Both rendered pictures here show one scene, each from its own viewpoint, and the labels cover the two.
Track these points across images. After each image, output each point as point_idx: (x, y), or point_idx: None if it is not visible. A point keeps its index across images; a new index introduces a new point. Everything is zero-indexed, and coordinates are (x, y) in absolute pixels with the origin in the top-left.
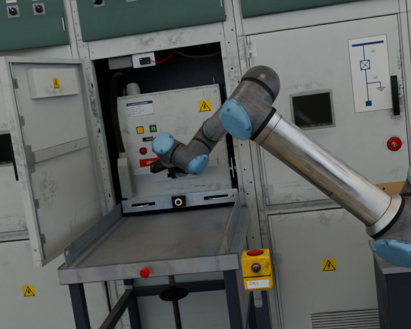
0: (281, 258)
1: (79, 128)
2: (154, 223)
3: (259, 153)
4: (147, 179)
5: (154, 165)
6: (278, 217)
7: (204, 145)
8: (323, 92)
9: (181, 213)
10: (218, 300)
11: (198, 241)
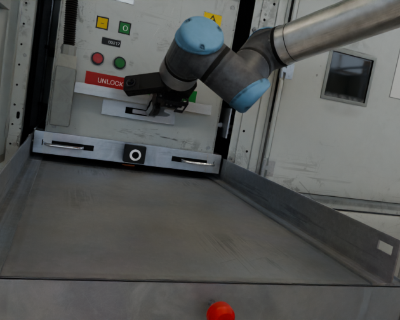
0: None
1: None
2: (107, 181)
3: (269, 115)
4: (91, 106)
5: (134, 81)
6: None
7: (268, 65)
8: (367, 58)
9: (137, 174)
10: None
11: (260, 236)
